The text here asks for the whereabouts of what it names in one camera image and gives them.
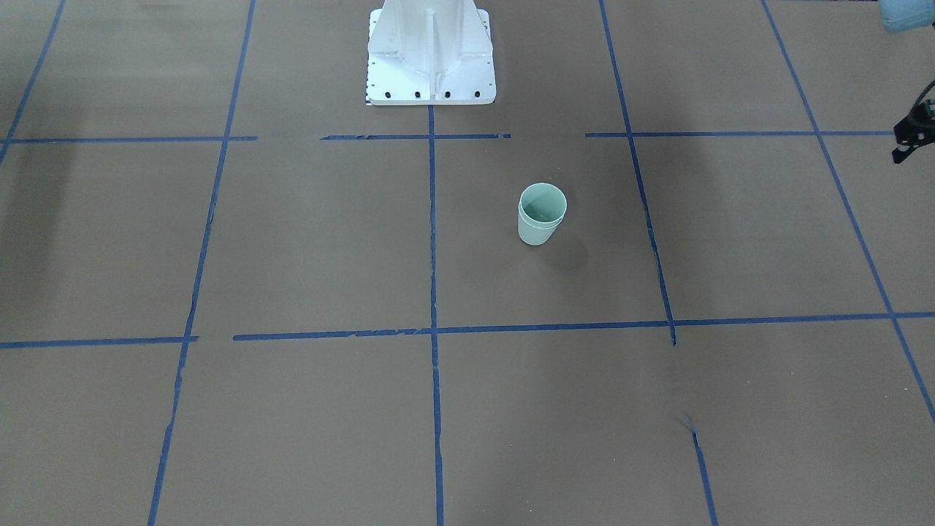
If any white pedestal column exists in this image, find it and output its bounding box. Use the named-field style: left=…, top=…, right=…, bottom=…
left=365, top=1, right=497, bottom=106

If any green cup moved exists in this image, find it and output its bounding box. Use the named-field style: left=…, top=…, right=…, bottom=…
left=518, top=182, right=568, bottom=229

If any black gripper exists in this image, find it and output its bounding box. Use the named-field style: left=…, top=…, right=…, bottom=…
left=891, top=101, right=934, bottom=164

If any green cup on table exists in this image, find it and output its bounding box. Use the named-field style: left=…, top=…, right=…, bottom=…
left=517, top=203, right=567, bottom=246

